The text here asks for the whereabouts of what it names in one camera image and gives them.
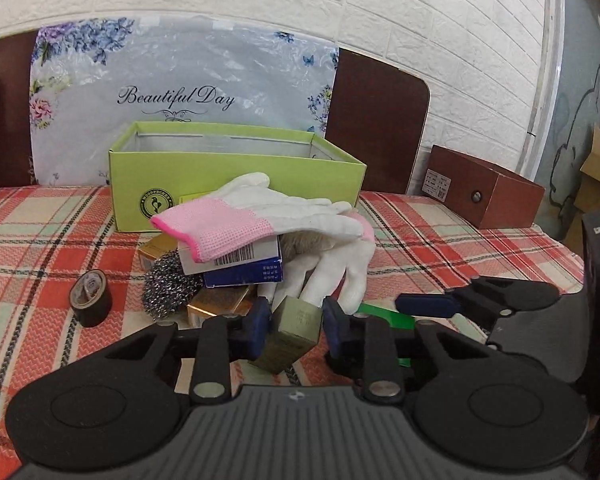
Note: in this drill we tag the white glove pink cuff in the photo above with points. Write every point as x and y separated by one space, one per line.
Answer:
260 205
340 265

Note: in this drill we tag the glass door with cartoon drawing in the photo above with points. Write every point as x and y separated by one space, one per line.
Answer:
575 110

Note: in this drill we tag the red plaid blanket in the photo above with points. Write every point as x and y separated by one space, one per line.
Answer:
455 260

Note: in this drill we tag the steel wool scrubber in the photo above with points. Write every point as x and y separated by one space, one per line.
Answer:
170 285

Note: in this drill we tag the flat green box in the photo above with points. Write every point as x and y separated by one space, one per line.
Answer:
385 317

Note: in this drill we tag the green cardboard shoe box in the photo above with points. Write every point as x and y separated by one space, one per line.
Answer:
140 180

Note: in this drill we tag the gold box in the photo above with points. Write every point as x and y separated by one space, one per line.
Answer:
155 252
215 305

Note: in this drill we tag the floral printed plastic sheet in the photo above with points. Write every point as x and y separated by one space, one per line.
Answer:
180 70

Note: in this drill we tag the grey fuzzy cloth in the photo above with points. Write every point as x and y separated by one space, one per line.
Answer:
305 247

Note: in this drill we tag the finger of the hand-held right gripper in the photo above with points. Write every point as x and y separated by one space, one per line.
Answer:
425 305

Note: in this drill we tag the black tape roll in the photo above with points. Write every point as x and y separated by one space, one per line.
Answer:
91 300

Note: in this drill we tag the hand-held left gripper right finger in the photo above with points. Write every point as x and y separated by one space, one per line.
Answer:
334 327

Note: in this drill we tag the blue and white box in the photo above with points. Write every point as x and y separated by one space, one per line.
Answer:
240 265

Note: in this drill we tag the brown cardboard box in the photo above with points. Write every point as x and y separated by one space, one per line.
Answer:
505 195

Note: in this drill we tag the dark brown wooden headboard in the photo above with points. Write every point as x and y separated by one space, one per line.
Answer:
375 110

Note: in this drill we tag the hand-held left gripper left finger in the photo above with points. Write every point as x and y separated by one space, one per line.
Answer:
258 327

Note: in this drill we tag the olive green small box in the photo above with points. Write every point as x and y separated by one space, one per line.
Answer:
290 332

